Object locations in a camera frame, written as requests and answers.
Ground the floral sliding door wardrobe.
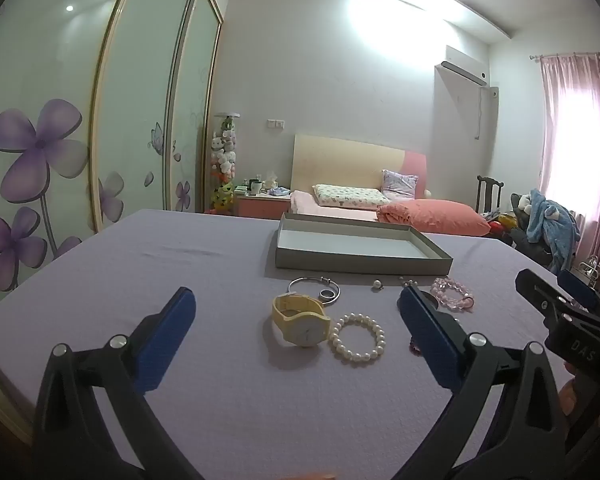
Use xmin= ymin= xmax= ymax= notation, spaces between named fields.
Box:
xmin=0 ymin=0 xmax=226 ymax=295

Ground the blue plush garment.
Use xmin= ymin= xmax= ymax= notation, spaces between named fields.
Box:
xmin=525 ymin=189 xmax=581 ymax=272

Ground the purple tablecloth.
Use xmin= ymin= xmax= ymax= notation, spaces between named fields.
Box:
xmin=0 ymin=208 xmax=600 ymax=480

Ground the white floral pillow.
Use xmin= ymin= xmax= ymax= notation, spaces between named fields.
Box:
xmin=312 ymin=183 xmax=391 ymax=210

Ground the curtain rod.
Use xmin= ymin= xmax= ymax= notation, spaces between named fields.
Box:
xmin=529 ymin=51 xmax=600 ymax=61

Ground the clear tube of plush toys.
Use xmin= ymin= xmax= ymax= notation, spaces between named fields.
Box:
xmin=209 ymin=112 xmax=241 ymax=214

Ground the purple patterned pillow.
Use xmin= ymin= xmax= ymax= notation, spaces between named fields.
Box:
xmin=381 ymin=169 xmax=420 ymax=202

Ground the dark wooden chair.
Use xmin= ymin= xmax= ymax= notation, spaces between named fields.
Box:
xmin=476 ymin=175 xmax=504 ymax=214

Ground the grey cardboard tray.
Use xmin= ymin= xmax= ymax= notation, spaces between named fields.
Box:
xmin=274 ymin=212 xmax=454 ymax=277

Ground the beige and pink headboard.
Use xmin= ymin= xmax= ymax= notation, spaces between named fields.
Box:
xmin=290 ymin=133 xmax=428 ymax=202

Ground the dark chair with clothes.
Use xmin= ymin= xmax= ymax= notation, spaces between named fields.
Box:
xmin=510 ymin=193 xmax=573 ymax=267

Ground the folded pink quilt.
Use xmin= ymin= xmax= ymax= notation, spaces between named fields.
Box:
xmin=376 ymin=199 xmax=492 ymax=237

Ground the white air conditioner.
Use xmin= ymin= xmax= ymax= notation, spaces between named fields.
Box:
xmin=440 ymin=45 xmax=489 ymax=87

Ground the pink nightstand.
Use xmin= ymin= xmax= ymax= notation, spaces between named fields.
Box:
xmin=234 ymin=188 xmax=292 ymax=219

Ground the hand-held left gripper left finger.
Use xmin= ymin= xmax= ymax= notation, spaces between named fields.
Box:
xmin=32 ymin=287 xmax=206 ymax=480

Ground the person's right hand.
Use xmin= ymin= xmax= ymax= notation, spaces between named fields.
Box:
xmin=558 ymin=361 xmax=584 ymax=412

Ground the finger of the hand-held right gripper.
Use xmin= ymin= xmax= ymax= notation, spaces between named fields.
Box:
xmin=556 ymin=270 xmax=600 ymax=320
xmin=516 ymin=269 xmax=581 ymax=327

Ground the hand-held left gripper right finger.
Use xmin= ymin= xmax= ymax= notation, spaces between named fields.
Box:
xmin=395 ymin=284 xmax=567 ymax=480

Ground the yellow wristwatch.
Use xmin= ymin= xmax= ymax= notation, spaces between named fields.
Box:
xmin=272 ymin=294 xmax=333 ymax=349

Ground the white pearl bracelet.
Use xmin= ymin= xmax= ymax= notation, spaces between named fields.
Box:
xmin=328 ymin=313 xmax=387 ymax=364

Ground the pink bead bracelet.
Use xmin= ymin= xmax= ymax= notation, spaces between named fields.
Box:
xmin=430 ymin=276 xmax=476 ymax=311

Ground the pink curtain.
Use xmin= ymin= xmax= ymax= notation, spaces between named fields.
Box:
xmin=537 ymin=53 xmax=600 ymax=262

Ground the silver bangle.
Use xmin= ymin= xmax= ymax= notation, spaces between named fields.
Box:
xmin=286 ymin=277 xmax=342 ymax=307

